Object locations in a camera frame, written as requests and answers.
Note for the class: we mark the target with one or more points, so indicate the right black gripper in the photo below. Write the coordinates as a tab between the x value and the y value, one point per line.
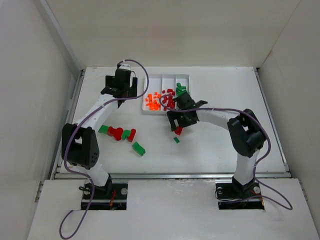
177	121

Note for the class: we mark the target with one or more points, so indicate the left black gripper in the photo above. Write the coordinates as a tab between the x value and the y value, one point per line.
116	89

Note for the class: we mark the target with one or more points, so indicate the red round dome lego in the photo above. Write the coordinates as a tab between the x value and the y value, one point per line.
178	130

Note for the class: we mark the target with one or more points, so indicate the orange round lego piece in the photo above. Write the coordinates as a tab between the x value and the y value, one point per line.
155	107

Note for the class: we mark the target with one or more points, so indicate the green red long lego assembly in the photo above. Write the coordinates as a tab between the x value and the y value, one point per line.
118	133

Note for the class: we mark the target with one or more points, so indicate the green arch lego brick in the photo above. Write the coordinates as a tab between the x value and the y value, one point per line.
138	149

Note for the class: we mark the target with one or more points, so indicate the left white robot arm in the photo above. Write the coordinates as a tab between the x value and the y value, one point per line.
80	146

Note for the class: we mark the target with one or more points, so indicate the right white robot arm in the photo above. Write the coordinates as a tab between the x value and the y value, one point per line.
246	134

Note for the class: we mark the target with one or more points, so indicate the small green lego wedge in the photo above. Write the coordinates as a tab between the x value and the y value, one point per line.
176	140

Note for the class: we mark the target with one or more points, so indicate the white three-compartment tray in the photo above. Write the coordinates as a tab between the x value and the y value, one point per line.
163	89

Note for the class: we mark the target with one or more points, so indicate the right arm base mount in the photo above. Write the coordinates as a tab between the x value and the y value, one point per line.
231	199

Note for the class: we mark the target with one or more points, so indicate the aluminium rail front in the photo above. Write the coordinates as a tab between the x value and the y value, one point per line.
156	176

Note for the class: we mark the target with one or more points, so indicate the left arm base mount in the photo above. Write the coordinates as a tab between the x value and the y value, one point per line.
112	198

